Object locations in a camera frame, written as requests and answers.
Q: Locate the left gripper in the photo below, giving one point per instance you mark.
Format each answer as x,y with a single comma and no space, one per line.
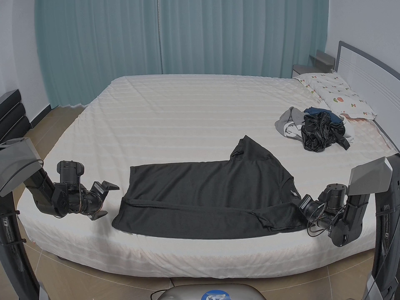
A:
93,203

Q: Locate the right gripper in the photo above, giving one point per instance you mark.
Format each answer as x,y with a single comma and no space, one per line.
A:
311,209

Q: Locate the black T-shirt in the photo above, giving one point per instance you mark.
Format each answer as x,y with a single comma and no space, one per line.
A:
203,192

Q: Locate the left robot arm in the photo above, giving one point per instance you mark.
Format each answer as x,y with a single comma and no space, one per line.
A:
18,161

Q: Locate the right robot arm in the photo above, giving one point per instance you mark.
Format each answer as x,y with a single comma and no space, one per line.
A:
368,173

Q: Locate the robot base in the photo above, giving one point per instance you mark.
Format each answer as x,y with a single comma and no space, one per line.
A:
203,292

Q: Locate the pile of clothes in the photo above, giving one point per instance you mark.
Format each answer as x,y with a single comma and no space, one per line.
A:
318,130

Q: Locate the bed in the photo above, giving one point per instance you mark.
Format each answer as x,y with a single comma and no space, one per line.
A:
187,114

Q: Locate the white printed pillow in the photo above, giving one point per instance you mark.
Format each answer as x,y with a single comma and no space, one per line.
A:
337,92

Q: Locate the dark chest of drawers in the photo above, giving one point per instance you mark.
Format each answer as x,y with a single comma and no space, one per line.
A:
12,114

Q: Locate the grey bedside table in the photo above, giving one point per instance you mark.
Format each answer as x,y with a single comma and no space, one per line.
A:
315,66

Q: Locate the blue-green curtain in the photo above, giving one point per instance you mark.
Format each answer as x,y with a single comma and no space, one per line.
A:
109,36

